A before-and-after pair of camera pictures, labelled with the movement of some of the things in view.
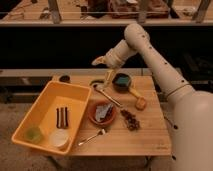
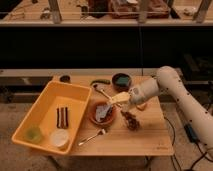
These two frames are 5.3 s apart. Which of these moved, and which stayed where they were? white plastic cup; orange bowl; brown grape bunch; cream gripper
Moved: cream gripper
Stayed: brown grape bunch; orange bowl; white plastic cup
